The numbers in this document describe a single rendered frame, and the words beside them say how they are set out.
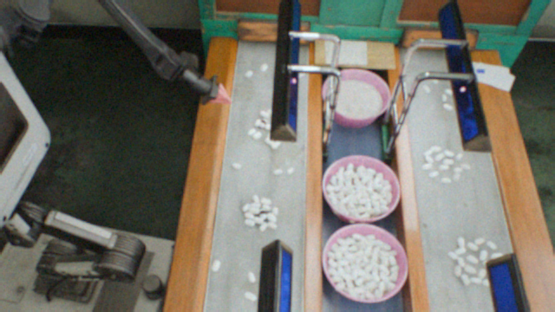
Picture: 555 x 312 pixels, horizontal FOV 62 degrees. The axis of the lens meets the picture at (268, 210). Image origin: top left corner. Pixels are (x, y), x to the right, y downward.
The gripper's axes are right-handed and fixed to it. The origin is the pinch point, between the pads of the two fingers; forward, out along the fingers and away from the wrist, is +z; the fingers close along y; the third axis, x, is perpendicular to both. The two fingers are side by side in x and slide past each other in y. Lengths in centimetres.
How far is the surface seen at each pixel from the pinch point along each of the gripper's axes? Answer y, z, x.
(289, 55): -2.0, 0.8, -31.4
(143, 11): 132, -18, 95
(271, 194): -29.3, 22.2, -0.6
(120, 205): 4, 5, 107
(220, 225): -43.0, 9.8, 9.7
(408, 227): -40, 56, -31
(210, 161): -18.9, 2.8, 11.6
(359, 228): -41, 45, -20
